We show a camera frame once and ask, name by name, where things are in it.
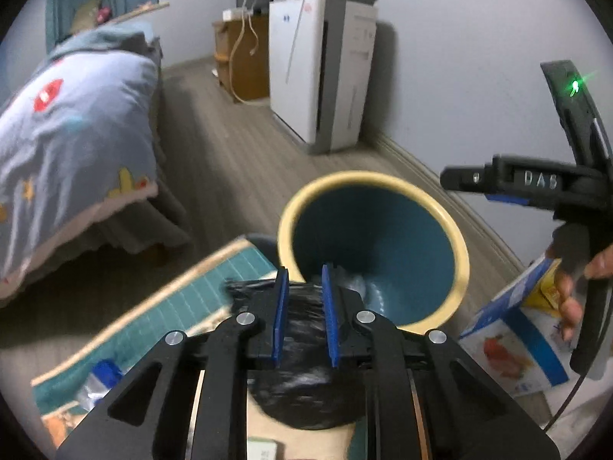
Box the black plastic bag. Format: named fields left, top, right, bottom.
left=248, top=283, right=365, bottom=431

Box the teal yellow-rimmed trash bin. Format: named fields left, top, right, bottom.
left=277, top=170, right=470, bottom=334

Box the person's right hand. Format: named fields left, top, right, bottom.
left=554, top=245, right=612, bottom=342

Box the blue white cardboard box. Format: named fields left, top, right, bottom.
left=459, top=255, right=578, bottom=397

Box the teal and peach rug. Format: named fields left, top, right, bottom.
left=30, top=235, right=370, bottom=460

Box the white air purifier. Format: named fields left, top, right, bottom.
left=269, top=0, right=378, bottom=155

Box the wooden side cabinet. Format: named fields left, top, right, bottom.
left=212, top=13, right=269, bottom=103

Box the blue cartoon duvet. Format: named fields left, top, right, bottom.
left=1, top=22, right=161, bottom=300

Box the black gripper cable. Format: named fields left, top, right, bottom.
left=542, top=373, right=588, bottom=433

